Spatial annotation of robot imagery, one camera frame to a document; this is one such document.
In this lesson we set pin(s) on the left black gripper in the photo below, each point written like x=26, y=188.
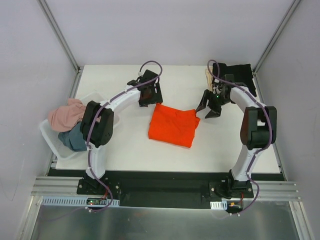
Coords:
x=155, y=97

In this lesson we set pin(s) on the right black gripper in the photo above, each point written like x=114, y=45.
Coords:
x=213, y=101

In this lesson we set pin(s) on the orange t shirt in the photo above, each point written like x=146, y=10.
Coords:
x=173, y=126

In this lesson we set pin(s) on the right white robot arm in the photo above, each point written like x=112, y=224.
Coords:
x=258, y=129

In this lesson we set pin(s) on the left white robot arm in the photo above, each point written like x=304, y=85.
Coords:
x=97, y=125

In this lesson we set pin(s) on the folded beige t shirt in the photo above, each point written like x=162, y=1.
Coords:
x=209, y=78

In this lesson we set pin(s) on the folded black t shirt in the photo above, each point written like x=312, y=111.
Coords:
x=242, y=73

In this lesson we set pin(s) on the blue grey t shirt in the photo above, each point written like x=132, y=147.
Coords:
x=73, y=139

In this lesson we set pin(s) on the pink t shirt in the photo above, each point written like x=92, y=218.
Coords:
x=66, y=117

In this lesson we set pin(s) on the white plastic basket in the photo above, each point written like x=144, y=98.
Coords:
x=51, y=137

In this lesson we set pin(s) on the left aluminium frame post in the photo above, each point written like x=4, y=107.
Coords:
x=59, y=34

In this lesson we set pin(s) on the aluminium frame post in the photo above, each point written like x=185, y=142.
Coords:
x=59, y=34
x=277, y=33

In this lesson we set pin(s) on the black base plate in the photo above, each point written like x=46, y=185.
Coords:
x=152, y=189

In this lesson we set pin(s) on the right white cable duct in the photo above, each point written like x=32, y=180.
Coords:
x=219, y=205

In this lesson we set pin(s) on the white cable duct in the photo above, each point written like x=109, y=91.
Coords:
x=219, y=205
x=71, y=201

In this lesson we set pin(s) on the right aluminium frame post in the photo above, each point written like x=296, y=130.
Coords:
x=277, y=33

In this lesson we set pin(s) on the left white cable duct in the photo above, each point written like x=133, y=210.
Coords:
x=71, y=201

